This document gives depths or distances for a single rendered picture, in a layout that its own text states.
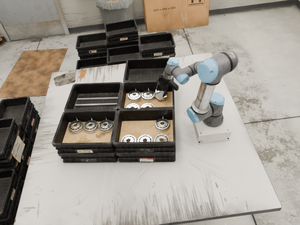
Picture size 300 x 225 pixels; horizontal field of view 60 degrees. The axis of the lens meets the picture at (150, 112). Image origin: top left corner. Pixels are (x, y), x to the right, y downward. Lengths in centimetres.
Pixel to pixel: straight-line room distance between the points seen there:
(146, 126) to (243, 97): 173
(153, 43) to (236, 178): 203
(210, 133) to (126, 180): 65
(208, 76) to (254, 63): 253
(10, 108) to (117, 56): 135
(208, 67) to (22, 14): 391
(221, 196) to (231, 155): 31
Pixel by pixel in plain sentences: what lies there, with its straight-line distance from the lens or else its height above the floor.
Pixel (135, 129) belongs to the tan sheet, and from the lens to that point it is 186.
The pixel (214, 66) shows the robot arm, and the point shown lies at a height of 142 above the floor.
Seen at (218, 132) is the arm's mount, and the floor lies 80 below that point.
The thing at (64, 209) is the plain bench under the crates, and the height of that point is 70.
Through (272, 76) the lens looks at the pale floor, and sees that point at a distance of 371.
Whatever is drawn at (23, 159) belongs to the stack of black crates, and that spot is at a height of 27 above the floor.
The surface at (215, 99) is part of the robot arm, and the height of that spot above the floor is 103.
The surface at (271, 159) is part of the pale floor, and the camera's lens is 283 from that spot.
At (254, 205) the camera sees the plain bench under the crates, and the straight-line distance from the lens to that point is 175.
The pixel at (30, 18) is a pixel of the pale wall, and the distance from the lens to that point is 489.
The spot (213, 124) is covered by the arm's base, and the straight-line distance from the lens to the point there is 188.
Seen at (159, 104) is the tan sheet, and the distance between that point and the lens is 200.
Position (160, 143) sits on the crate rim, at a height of 93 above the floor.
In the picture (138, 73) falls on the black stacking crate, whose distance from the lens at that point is 230.
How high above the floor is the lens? 225
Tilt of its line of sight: 47 degrees down
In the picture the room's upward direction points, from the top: 7 degrees counter-clockwise
